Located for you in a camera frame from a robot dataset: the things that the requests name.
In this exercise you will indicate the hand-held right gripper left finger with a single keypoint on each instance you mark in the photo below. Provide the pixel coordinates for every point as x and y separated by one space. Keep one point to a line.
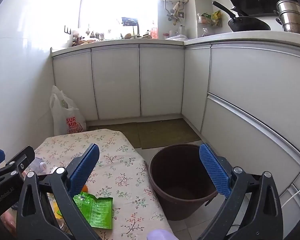
83 171

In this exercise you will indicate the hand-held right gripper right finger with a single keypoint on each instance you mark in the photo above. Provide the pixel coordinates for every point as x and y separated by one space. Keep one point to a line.
213 172

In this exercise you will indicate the brown plastic bin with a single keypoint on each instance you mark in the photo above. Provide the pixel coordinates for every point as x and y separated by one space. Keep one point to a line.
180 180

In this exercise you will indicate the green snack wrapper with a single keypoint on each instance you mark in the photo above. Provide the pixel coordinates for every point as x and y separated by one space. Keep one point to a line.
100 212

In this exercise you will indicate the large orange peel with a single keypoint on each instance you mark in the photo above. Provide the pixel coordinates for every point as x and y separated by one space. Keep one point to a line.
85 188

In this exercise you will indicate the clear plastic bottle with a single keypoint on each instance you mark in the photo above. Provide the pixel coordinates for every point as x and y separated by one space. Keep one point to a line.
38 166

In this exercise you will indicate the floral tablecloth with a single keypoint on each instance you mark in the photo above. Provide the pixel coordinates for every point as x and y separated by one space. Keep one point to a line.
125 165

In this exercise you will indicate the white drawer front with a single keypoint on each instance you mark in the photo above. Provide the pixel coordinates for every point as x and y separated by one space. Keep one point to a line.
260 80
240 135

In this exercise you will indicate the white plastic shopping bag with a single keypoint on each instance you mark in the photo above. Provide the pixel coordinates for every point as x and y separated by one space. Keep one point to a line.
67 120

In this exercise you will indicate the green floor mat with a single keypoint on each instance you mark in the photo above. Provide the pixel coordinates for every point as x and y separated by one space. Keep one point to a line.
130 132
165 133

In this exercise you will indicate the lilac cloth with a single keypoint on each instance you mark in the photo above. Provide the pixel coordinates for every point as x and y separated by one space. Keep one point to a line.
160 234

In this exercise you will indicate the white cabinet door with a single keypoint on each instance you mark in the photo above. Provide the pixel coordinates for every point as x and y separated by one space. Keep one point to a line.
195 87
161 80
116 82
75 87

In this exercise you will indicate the pile of counter clutter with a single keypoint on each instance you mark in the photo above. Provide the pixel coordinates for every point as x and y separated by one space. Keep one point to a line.
86 38

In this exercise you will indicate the white kitchen countertop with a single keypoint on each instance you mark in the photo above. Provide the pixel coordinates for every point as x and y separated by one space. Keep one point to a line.
240 38

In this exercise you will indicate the clear plastic bag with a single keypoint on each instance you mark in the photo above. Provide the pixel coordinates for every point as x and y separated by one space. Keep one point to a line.
177 37

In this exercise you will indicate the clear glass bottle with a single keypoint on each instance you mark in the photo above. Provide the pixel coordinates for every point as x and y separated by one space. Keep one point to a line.
180 31

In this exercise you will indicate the black wok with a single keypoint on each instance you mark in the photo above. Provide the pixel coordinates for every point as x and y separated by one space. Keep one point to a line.
250 23

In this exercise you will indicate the blue dish rack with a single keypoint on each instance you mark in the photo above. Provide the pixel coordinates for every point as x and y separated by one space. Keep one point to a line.
130 22

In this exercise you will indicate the heater pipes and valves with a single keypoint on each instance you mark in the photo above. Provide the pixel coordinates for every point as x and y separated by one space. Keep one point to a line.
173 11

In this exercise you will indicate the steel stock pot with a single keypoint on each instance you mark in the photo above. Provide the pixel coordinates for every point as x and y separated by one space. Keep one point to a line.
293 17

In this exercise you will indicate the wall rack with snack bags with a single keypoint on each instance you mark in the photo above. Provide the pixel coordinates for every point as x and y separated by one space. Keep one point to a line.
208 18

